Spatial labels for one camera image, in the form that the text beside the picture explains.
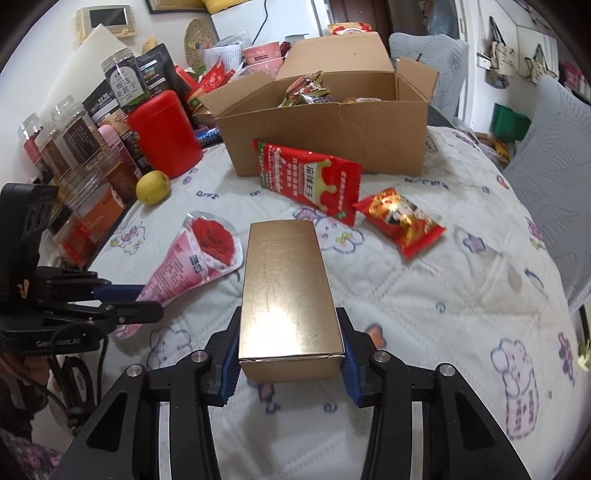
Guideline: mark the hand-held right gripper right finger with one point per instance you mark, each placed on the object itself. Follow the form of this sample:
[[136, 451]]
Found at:
[[351, 374]]

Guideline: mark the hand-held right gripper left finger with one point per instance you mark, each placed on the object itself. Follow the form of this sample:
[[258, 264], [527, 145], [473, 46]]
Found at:
[[229, 369]]

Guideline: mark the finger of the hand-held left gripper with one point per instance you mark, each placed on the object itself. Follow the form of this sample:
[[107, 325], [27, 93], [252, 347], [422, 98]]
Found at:
[[122, 291], [138, 311]]

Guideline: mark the pink rose print packet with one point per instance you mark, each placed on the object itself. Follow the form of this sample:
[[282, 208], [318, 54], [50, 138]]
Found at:
[[184, 272]]

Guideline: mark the gold carton box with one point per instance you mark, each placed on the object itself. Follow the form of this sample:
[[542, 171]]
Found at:
[[286, 300]]

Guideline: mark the brown cardboard box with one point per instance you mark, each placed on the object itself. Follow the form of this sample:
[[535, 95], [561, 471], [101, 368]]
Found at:
[[323, 134]]

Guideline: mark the dark noodle packet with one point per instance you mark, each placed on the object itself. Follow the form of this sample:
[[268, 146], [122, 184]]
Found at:
[[300, 90]]

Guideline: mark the clear yellow puff snack packet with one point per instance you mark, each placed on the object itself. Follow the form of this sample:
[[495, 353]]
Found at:
[[362, 99]]

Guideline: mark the purple silver snack packet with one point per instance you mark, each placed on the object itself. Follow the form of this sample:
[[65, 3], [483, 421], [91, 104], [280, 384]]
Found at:
[[323, 99]]

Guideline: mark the clear jar orange label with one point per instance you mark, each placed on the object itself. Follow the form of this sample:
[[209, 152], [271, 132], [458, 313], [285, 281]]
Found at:
[[99, 212]]

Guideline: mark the clear jar pink label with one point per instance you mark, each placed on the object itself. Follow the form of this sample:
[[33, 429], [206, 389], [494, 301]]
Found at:
[[30, 143]]

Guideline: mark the yellow lemon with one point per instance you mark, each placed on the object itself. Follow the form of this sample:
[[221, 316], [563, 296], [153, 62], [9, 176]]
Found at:
[[152, 188]]

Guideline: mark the clear jar rust label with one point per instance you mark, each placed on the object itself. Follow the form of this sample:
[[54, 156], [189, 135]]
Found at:
[[121, 177]]

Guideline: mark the cartoon print quilted tablecloth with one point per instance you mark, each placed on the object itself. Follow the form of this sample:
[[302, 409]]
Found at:
[[438, 300]]

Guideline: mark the clear jar dark brown label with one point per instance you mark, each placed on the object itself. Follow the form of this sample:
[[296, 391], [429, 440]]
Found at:
[[78, 134]]

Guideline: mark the pink bottle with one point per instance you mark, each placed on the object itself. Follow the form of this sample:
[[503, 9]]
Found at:
[[110, 138]]

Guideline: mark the black pouch white label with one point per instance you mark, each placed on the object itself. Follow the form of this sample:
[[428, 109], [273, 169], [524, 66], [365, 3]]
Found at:
[[99, 104]]

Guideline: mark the red plastic canister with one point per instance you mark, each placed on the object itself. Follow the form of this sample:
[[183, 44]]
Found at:
[[164, 134]]

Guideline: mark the red gold snack packet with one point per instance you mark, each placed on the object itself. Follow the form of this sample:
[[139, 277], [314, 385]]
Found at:
[[397, 217]]

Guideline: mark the blue white tube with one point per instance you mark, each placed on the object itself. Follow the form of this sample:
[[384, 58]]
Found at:
[[208, 136]]

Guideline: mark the floral clothing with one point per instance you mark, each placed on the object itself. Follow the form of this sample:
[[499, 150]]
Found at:
[[27, 457]]

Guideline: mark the clear jar dark purple label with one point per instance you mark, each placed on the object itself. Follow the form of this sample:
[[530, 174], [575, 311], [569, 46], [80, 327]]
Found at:
[[124, 83]]

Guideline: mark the long red snack packet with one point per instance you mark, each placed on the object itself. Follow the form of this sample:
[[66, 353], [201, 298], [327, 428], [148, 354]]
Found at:
[[300, 175]]

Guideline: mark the black pouch green label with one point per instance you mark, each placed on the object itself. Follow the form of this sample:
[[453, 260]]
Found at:
[[159, 64]]

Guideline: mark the red foil packet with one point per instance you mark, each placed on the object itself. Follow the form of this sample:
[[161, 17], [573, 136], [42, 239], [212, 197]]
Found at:
[[214, 78]]

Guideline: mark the round woven mat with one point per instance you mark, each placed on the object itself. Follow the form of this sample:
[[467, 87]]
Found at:
[[201, 41]]

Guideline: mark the pink instant cup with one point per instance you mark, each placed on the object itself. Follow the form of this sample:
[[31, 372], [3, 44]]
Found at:
[[263, 53]]

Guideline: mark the grey quilted chair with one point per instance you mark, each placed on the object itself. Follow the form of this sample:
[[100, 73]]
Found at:
[[554, 184], [429, 69]]

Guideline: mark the green box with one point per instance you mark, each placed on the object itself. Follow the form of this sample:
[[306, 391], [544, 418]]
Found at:
[[510, 122]]

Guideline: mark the red instant noodle bowl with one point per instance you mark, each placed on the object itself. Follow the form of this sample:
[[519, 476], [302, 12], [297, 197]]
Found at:
[[348, 29]]

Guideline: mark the printed tote bag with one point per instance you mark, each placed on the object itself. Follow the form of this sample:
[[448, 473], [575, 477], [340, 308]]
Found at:
[[498, 55], [540, 64]]

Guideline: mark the wall intercom panel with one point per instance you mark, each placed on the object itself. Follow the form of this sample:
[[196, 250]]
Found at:
[[108, 21]]

